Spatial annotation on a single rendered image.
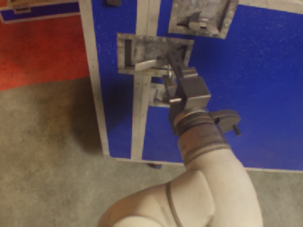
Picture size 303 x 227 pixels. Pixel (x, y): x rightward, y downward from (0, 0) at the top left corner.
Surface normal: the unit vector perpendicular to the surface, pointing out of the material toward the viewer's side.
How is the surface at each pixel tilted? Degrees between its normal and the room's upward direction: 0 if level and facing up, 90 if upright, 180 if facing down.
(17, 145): 0
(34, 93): 0
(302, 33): 90
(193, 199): 36
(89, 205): 0
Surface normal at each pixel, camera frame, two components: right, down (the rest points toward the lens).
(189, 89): 0.11, -0.58
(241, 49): -0.05, 0.81
